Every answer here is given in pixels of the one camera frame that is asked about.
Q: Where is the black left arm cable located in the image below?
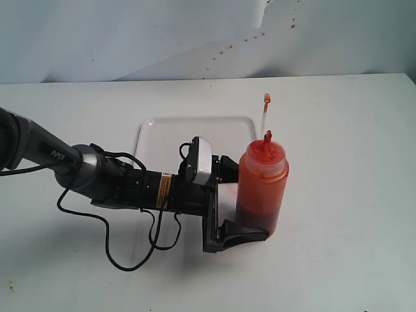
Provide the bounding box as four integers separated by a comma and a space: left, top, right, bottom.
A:
0, 142, 183, 271

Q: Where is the red sauce squeeze bottle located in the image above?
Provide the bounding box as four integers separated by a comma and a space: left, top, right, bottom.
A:
236, 93, 289, 236

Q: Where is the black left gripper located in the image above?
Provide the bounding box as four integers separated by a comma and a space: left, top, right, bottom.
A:
168, 155, 269, 253

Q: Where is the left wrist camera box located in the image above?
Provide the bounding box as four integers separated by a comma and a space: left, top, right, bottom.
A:
178, 136, 212, 185

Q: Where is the white rectangular plastic tray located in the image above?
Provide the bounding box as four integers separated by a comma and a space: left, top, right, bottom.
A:
136, 116, 257, 167

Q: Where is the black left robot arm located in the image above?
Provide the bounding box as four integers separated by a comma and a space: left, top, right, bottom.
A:
1, 109, 269, 253

